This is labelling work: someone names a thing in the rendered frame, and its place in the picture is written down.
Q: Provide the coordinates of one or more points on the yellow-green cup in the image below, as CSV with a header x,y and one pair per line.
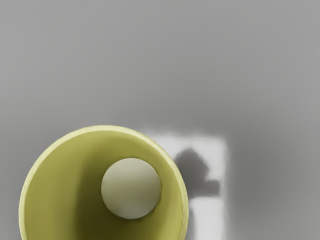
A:
x,y
62,190

